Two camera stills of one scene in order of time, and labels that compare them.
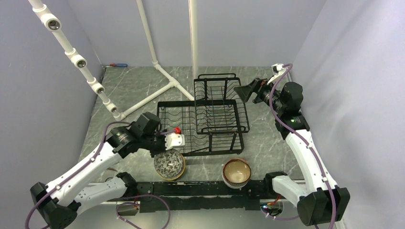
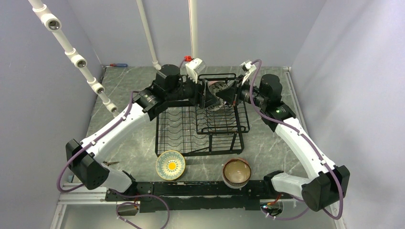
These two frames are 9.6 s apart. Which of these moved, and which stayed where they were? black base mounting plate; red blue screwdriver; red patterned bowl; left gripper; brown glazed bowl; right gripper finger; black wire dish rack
Moved: red patterned bowl; left gripper; right gripper finger
Stayed: black wire dish rack; brown glazed bowl; black base mounting plate; red blue screwdriver
